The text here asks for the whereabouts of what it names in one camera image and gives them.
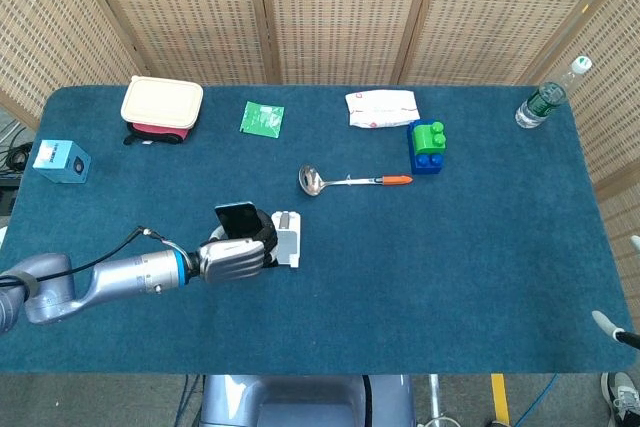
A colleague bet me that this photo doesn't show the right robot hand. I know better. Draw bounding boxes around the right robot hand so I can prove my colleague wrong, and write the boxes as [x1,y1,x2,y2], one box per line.
[591,235,640,349]

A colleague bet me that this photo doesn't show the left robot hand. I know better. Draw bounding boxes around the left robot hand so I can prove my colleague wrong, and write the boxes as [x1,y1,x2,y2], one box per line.
[192,220,280,285]

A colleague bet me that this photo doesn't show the black smartphone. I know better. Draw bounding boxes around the black smartphone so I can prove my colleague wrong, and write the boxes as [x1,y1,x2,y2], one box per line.
[214,202,262,241]

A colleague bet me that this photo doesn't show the white phone stand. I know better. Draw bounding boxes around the white phone stand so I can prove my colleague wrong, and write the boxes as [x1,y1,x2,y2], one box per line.
[269,211,303,270]

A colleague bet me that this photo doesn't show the grey white sneaker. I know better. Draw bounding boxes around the grey white sneaker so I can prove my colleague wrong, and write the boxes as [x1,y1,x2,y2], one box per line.
[601,371,640,426]

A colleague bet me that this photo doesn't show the green foil sachet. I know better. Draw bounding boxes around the green foil sachet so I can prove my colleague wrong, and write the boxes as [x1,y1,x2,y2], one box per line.
[239,100,286,139]

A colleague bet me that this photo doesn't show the pink black pouch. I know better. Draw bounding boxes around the pink black pouch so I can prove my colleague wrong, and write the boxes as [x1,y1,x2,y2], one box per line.
[122,120,193,146]

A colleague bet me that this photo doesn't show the grey blue robot torso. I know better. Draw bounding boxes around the grey blue robot torso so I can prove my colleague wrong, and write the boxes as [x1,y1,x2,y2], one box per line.
[199,374,416,427]

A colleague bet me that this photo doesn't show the blue table mat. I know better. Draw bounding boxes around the blue table mat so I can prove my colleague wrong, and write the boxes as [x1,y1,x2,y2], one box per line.
[0,85,639,376]

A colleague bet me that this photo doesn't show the beige lunch box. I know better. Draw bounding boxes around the beige lunch box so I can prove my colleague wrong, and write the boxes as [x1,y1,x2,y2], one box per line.
[120,75,205,130]

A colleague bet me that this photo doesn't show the light blue cube box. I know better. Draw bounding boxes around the light blue cube box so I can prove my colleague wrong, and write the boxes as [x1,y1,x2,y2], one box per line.
[32,139,92,185]

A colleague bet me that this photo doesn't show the blue green toy blocks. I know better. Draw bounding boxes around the blue green toy blocks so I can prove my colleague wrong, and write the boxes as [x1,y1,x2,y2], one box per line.
[408,120,448,177]

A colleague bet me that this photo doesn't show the green building block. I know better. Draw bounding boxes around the green building block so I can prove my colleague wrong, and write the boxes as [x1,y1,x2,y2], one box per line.
[412,120,448,155]

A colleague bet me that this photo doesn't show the clear water bottle green label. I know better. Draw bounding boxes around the clear water bottle green label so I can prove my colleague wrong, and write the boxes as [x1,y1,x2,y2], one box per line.
[514,55,594,130]

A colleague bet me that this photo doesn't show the bamboo folding screen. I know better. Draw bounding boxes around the bamboo folding screen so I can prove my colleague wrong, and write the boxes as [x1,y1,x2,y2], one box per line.
[0,0,640,253]

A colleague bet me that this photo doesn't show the blue floor cable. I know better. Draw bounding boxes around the blue floor cable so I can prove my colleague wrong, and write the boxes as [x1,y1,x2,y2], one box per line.
[513,374,559,427]

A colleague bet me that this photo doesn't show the steel ladle orange handle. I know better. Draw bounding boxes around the steel ladle orange handle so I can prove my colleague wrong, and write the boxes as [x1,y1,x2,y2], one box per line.
[298,164,414,197]

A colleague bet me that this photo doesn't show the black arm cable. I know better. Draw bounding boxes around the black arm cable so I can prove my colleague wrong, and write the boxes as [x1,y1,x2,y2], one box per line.
[0,226,201,294]

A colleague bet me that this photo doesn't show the black cable bundle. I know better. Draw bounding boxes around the black cable bundle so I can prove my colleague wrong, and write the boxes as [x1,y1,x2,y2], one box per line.
[0,125,34,174]

